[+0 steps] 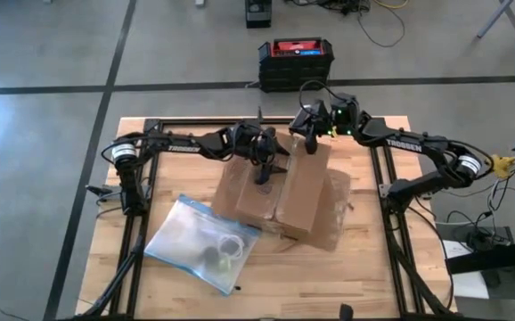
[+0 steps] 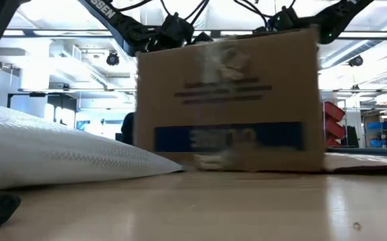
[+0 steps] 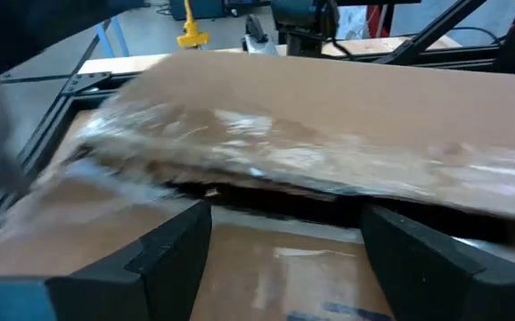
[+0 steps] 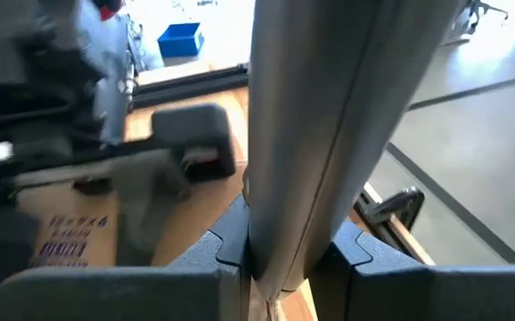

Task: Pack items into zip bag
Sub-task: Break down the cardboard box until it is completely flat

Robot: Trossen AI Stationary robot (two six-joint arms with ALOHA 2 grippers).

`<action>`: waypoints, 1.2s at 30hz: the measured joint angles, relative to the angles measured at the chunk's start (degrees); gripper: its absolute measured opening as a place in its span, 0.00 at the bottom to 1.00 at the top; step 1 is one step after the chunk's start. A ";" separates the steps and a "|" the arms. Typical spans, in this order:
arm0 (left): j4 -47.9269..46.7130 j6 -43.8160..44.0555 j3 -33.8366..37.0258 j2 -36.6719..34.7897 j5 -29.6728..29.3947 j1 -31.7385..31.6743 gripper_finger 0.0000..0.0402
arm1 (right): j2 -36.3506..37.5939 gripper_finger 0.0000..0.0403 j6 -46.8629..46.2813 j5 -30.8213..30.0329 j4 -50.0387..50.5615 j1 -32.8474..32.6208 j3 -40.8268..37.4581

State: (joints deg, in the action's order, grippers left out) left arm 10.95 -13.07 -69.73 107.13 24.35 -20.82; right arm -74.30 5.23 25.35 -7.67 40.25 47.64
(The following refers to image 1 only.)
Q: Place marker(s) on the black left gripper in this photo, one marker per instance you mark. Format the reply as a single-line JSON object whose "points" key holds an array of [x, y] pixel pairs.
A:
{"points": [[253, 142]]}

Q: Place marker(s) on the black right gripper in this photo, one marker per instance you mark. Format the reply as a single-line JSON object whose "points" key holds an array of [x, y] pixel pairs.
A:
{"points": [[320, 118]]}

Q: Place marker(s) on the brown Uline cardboard box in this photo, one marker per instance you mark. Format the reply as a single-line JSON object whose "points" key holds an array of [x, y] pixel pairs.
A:
{"points": [[302, 187]]}

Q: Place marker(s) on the black round item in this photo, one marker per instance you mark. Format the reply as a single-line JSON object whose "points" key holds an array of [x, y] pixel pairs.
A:
{"points": [[211, 255]]}

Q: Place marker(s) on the yellow-green small item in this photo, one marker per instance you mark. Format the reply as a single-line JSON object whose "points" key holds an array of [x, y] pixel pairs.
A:
{"points": [[224, 265]]}

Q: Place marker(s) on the white mesh blue-zipper bag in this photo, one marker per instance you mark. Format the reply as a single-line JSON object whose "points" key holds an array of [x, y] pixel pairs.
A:
{"points": [[182, 232]]}

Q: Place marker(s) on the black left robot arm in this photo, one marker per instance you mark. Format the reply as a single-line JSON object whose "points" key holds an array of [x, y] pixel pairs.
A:
{"points": [[182, 148]]}

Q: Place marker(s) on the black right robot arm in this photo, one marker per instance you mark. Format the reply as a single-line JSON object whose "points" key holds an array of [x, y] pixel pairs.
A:
{"points": [[404, 145]]}

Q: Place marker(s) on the red and black toolbox stack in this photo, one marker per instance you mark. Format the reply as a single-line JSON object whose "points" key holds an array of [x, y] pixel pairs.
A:
{"points": [[295, 67]]}

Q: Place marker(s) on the black box-shaped floor device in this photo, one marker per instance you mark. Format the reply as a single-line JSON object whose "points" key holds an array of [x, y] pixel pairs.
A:
{"points": [[257, 13]]}

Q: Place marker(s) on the white power strip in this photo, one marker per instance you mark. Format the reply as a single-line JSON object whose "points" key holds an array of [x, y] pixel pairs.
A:
{"points": [[200, 2]]}

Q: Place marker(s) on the small black object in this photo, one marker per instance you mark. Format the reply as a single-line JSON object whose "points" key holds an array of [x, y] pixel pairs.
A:
{"points": [[346, 313]]}

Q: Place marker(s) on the yellow connector plug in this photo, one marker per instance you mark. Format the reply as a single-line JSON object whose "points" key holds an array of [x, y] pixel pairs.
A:
{"points": [[502, 166]]}

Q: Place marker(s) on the black power adapter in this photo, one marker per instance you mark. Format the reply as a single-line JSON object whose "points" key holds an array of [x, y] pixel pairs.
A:
{"points": [[480, 238]]}

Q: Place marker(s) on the grey metal table leg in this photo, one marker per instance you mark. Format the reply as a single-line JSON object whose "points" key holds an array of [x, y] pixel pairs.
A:
{"points": [[493, 18]]}

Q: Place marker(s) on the white paper sheet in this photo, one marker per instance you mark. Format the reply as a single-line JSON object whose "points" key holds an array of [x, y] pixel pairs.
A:
{"points": [[471, 285]]}

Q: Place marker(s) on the black metal bar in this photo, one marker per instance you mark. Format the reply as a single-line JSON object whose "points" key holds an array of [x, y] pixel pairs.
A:
{"points": [[498, 256]]}

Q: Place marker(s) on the grey base plate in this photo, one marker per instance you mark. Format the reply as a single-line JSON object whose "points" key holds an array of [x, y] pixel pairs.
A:
{"points": [[453, 232]]}

